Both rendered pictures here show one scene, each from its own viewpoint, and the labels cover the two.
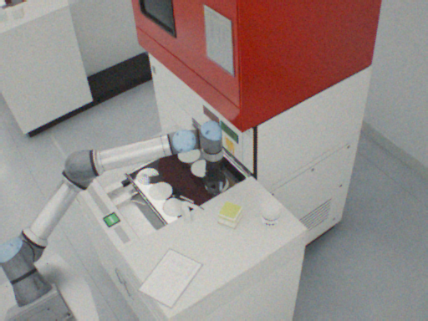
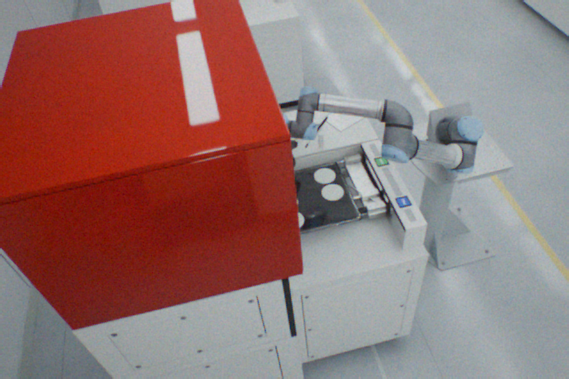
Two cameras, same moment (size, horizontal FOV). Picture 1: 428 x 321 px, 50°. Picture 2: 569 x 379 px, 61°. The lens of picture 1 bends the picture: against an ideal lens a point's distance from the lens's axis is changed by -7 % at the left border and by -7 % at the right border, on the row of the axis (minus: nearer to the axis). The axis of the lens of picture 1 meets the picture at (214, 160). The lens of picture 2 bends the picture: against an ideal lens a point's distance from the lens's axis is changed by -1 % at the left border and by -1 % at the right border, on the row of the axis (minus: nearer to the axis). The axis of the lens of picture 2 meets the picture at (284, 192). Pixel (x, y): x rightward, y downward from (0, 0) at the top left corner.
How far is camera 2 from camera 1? 288 cm
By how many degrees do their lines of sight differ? 85
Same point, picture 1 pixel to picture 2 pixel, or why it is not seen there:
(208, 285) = not seen: hidden behind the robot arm
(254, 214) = not seen: hidden behind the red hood
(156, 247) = (349, 134)
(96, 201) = (393, 181)
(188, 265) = (332, 119)
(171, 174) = (316, 205)
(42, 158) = not seen: outside the picture
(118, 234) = (377, 151)
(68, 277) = (427, 165)
